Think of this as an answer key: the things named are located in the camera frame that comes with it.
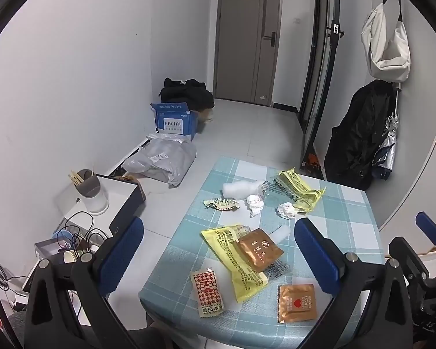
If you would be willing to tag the grey white utensil holder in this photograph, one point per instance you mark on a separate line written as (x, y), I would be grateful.
(92, 192)

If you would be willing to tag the white box dark blue sides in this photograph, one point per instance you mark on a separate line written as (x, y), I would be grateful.
(120, 196)

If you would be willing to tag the grey plastic mailer bag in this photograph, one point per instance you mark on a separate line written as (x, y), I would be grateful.
(163, 158)

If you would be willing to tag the orange black tool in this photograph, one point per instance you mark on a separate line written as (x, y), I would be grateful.
(311, 160)

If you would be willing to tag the white tissue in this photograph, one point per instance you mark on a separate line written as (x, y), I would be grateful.
(255, 203)
(287, 211)

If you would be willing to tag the white wardrobe with wooden trim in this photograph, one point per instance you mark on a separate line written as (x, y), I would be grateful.
(421, 189)

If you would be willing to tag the small white foam piece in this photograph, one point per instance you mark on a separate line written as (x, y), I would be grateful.
(282, 233)

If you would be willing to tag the red white sauce packet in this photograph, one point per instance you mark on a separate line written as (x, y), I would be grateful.
(207, 292)

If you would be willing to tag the white foam roll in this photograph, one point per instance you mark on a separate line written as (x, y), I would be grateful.
(238, 190)

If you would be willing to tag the wooden chopsticks bundle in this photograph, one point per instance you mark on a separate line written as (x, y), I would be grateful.
(75, 178)

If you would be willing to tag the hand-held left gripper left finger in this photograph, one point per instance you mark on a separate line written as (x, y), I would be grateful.
(121, 251)

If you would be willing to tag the grey room door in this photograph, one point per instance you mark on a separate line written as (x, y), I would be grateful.
(239, 43)

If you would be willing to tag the blue cardboard box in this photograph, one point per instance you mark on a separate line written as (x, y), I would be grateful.
(174, 121)

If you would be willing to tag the cream printed wrapper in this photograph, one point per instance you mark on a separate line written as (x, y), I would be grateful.
(221, 203)

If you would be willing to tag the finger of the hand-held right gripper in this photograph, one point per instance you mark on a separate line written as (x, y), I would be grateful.
(403, 256)
(427, 224)

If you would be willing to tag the white hanging bag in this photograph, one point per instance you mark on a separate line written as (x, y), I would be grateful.
(388, 51)

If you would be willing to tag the brown paper bag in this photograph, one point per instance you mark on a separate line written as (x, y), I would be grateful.
(126, 179)

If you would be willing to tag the brown cardboard box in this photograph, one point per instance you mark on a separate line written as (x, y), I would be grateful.
(206, 115)

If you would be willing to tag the yellow food wrapper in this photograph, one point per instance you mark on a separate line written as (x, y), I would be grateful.
(301, 189)
(221, 247)

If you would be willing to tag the black glass door latch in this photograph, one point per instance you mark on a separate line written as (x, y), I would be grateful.
(336, 29)

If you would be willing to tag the silver folded umbrella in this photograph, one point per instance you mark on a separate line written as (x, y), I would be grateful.
(388, 149)

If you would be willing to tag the black cloth bag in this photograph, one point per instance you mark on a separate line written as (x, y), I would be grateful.
(189, 92)

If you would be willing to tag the orange-brown sachet with heart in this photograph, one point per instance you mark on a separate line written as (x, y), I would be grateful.
(298, 303)

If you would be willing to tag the blue plaid tablecloth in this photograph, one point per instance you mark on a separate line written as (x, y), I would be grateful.
(189, 247)

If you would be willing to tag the black framed glass door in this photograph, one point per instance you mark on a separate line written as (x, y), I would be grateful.
(318, 61)

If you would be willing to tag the paper cup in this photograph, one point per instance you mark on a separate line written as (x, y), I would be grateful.
(72, 258)

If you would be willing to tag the clear plastic wrapper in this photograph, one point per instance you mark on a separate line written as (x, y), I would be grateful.
(272, 189)

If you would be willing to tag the brown square sachet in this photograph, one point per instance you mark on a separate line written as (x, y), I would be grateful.
(259, 251)

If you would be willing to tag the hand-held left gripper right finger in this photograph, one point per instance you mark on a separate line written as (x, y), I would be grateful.
(316, 258)

